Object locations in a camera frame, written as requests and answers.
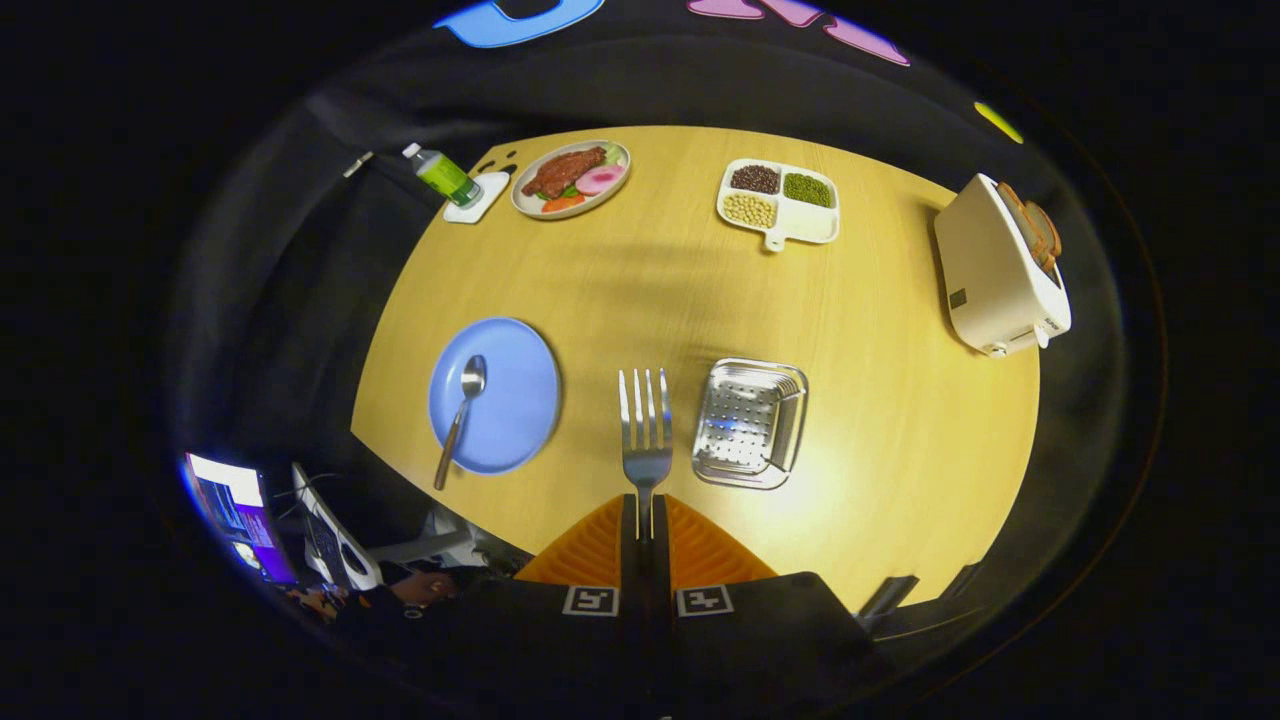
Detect perforated metal tray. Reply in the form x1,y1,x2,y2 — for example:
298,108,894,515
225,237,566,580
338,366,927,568
692,358,809,490

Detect metal spoon brown handle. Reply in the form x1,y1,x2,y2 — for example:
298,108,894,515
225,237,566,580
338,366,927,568
433,355,488,491

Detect lit computer monitor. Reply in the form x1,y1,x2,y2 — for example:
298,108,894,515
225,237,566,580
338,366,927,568
185,453,298,586

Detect pile of yellow soybeans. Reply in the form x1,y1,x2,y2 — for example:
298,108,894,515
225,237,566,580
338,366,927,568
722,192,778,229

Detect brown meat piece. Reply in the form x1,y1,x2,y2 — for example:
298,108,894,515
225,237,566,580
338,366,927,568
521,146,608,199

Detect white laptop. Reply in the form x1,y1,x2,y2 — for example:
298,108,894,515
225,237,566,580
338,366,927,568
292,462,383,591

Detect metal fork brown handle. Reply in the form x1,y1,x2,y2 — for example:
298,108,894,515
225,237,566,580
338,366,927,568
618,368,674,546

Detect white toaster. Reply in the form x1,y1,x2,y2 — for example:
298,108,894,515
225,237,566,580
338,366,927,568
934,173,1073,358

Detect blue round plate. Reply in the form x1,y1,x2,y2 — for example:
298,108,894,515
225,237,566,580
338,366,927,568
429,318,561,475

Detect white divided dish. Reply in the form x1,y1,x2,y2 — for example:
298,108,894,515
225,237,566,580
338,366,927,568
716,158,841,252

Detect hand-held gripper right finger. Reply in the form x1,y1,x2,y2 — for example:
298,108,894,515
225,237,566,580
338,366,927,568
648,494,896,706

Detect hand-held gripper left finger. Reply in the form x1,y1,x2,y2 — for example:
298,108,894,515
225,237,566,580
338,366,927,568
380,494,649,706

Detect green drink bottle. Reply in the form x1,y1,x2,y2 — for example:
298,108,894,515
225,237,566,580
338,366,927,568
402,143,483,209

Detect white round food plate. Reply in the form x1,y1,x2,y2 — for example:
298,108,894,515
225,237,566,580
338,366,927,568
511,140,632,220

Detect white square coaster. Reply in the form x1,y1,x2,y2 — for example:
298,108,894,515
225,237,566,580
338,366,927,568
443,172,511,224

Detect toasted bread slices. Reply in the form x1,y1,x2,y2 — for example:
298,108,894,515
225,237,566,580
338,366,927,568
997,182,1062,273

